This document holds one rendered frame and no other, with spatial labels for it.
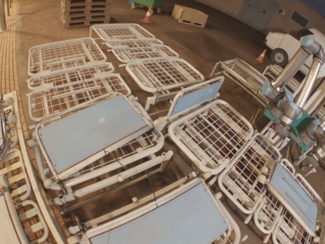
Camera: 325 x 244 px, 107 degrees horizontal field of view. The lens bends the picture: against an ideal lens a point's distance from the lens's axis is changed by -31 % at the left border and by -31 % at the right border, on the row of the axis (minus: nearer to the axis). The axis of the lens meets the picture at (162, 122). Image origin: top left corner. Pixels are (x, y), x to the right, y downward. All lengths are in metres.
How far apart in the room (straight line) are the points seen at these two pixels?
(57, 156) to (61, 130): 0.19
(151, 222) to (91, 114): 0.79
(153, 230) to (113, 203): 0.67
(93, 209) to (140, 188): 0.45
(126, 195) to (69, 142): 0.70
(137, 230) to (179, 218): 0.23
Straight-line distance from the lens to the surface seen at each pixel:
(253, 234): 1.98
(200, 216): 1.02
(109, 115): 1.23
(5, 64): 3.53
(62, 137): 1.14
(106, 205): 1.50
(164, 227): 0.92
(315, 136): 1.66
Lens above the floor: 1.46
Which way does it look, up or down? 45 degrees down
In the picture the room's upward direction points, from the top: 21 degrees clockwise
